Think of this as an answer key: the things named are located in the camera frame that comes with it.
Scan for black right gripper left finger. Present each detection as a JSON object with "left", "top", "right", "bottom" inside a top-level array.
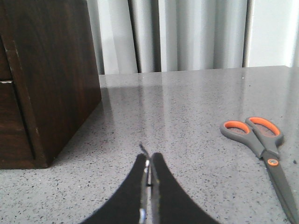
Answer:
[{"left": 82, "top": 154, "right": 146, "bottom": 224}]

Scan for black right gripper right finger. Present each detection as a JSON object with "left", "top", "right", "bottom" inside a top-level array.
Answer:
[{"left": 150, "top": 153, "right": 218, "bottom": 224}]

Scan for grey orange scissors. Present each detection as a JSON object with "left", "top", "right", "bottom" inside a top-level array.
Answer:
[{"left": 220, "top": 117, "right": 299, "bottom": 224}]

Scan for dark wooden drawer cabinet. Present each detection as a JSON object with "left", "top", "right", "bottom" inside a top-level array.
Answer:
[{"left": 0, "top": 0, "right": 101, "bottom": 169}]

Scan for grey pleated curtain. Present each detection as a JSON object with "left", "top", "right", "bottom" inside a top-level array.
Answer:
[{"left": 87, "top": 0, "right": 299, "bottom": 74}]

